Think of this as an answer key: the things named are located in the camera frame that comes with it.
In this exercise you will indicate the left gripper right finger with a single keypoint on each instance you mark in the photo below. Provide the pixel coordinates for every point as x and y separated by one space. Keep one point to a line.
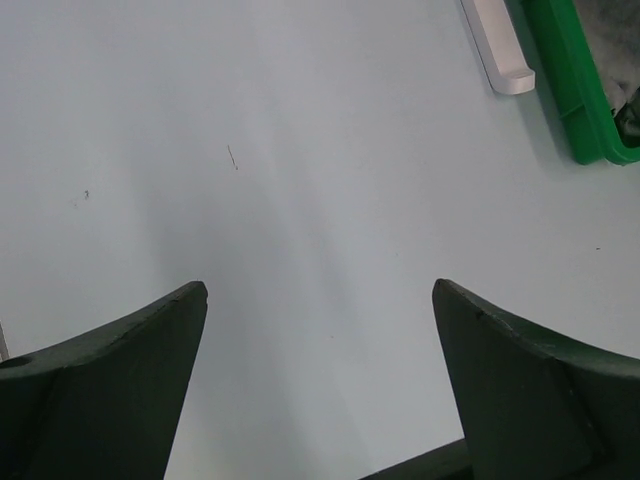
534 403

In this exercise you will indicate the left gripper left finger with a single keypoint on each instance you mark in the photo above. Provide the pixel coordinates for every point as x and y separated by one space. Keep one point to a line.
105 404

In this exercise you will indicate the green plastic bin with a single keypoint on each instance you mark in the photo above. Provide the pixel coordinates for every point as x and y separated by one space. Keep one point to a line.
555 34

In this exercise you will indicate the grey t shirt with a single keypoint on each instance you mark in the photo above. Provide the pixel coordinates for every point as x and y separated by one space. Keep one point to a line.
611 29

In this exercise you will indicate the metal clothes rack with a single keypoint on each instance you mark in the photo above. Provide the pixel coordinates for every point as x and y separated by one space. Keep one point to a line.
498 46

